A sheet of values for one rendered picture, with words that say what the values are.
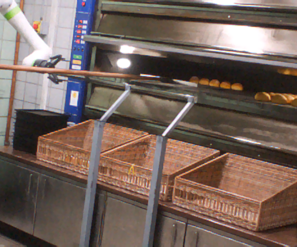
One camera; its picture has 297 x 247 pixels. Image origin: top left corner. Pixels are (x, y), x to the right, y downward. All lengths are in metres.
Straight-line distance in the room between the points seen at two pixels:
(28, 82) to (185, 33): 1.58
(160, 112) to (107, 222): 0.85
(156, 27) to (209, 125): 0.77
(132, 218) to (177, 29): 1.27
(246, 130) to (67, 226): 1.24
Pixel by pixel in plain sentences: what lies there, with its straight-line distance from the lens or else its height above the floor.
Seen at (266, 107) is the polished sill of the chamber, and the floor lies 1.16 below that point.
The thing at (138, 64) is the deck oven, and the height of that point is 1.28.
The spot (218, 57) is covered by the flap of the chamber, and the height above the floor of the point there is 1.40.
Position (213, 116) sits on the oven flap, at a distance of 3.98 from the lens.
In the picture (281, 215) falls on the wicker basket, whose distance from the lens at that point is 3.44.
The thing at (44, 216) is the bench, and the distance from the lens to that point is 4.24.
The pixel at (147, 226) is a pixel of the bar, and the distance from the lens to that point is 3.54.
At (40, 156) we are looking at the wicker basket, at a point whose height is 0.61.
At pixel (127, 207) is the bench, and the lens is 3.70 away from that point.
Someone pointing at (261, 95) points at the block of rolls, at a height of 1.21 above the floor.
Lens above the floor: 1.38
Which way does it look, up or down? 6 degrees down
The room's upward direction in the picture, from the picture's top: 8 degrees clockwise
